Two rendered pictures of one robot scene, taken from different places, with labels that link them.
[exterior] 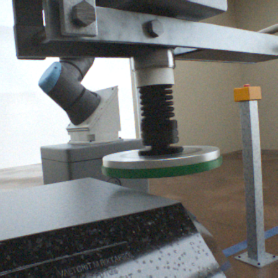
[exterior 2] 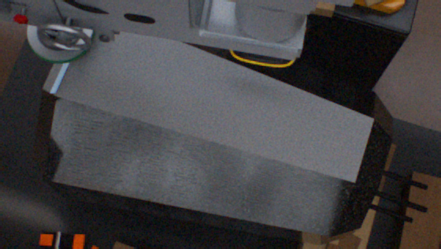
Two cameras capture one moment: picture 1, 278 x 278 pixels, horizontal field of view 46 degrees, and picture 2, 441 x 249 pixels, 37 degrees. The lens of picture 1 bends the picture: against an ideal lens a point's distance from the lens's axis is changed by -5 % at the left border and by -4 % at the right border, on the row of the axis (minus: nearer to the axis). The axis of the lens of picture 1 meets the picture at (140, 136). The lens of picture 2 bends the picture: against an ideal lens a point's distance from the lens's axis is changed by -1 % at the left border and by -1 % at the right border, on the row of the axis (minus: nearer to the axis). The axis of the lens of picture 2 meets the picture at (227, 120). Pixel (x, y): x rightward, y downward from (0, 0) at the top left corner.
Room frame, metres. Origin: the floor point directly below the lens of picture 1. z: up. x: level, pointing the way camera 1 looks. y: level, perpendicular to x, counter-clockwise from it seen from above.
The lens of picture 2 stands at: (0.84, 1.00, 2.87)
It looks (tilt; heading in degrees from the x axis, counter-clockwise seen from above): 72 degrees down; 225
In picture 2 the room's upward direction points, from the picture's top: 5 degrees clockwise
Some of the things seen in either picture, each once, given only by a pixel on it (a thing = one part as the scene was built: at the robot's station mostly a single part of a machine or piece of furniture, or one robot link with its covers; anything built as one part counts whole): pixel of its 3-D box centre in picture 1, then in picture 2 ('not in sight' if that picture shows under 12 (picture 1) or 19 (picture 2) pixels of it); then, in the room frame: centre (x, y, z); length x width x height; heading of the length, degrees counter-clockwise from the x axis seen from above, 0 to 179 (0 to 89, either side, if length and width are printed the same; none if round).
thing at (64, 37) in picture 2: not in sight; (67, 26); (0.63, 0.13, 1.20); 0.15 x 0.10 x 0.15; 131
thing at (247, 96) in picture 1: (252, 174); not in sight; (2.03, -0.67, 0.54); 0.20 x 0.20 x 1.09; 33
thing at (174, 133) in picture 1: (159, 134); not in sight; (0.62, -0.04, 0.91); 0.07 x 0.07 x 0.01
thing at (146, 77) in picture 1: (154, 76); not in sight; (0.62, -0.04, 1.02); 0.07 x 0.07 x 0.04
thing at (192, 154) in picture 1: (161, 156); (60, 30); (0.62, -0.04, 0.87); 0.21 x 0.21 x 0.01
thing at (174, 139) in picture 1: (159, 140); not in sight; (0.62, -0.04, 0.90); 0.07 x 0.07 x 0.01
